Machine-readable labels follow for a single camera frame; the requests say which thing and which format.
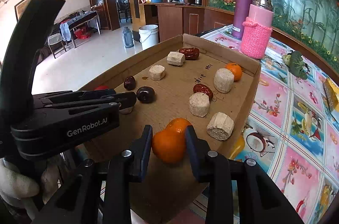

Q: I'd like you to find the orange tangerine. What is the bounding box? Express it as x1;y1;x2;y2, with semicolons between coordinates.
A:
152;129;186;165
225;63;242;81
166;118;191;134

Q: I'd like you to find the beige cake small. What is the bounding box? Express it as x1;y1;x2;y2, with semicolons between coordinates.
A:
189;92;210;117

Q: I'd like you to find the red jujube date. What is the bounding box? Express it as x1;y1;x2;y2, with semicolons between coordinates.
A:
193;83;213;100

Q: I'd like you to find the beige cake large front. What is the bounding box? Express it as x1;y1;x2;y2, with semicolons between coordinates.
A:
214;68;234;94

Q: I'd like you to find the beige round cake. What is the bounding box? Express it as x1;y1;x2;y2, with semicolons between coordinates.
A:
207;112;234;141

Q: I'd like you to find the red tomato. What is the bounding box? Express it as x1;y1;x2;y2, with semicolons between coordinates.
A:
94;85;109;91

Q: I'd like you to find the white gloved left hand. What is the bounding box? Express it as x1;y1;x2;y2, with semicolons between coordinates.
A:
1;155;64;220

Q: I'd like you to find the dark plum in tray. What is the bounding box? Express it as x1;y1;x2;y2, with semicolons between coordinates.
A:
124;76;136;91

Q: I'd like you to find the brown cardboard tray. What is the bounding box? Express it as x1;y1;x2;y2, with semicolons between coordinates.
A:
84;34;261;223

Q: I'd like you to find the colourful fruit print tablecloth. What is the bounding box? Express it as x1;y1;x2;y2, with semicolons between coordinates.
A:
185;25;339;224

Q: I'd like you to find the orange tangerine in tray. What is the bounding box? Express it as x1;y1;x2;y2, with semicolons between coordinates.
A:
225;63;242;81

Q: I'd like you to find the red jujube tray back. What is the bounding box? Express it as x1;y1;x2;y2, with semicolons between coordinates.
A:
179;47;200;60

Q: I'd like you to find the beige cake tray back-left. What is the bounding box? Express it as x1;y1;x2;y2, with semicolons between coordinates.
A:
167;51;185;66

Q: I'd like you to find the grey water bottle floor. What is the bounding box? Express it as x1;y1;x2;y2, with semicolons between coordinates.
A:
122;26;134;48

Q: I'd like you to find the white plastic bucket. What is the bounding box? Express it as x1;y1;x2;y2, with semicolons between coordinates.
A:
139;24;159;50

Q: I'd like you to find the green leafy vegetable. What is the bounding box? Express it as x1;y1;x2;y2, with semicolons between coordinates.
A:
282;51;310;80

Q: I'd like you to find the yellow taped white box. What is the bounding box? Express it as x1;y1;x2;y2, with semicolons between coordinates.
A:
323;78;338;112

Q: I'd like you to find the pink knit-sleeved flask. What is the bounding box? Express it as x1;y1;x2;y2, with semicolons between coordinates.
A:
240;0;274;59

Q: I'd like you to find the purple thermos bottle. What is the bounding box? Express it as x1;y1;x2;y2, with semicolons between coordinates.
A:
232;0;252;39

